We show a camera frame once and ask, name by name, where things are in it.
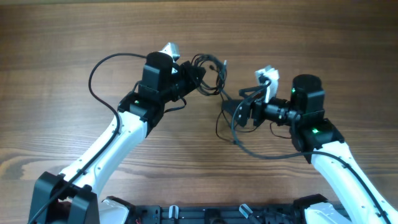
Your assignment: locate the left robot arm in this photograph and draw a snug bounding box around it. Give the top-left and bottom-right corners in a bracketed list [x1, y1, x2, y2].
[28, 50, 206, 223]

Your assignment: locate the black usb cable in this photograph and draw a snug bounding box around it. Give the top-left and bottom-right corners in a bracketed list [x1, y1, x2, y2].
[190, 53, 259, 146]

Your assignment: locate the left camera black cable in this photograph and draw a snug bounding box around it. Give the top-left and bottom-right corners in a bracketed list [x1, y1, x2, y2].
[27, 52, 147, 224]

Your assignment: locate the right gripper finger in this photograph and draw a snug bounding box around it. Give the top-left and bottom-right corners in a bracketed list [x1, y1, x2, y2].
[221, 100, 243, 117]
[239, 86, 264, 98]

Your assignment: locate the camera black cable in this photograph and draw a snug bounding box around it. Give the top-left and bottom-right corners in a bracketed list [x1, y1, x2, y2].
[230, 80, 392, 224]
[27, 52, 147, 224]

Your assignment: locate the right camera black cable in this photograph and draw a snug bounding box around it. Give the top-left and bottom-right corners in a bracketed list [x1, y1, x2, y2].
[230, 80, 392, 224]

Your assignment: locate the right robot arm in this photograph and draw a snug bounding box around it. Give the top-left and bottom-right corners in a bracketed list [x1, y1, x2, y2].
[222, 74, 397, 223]

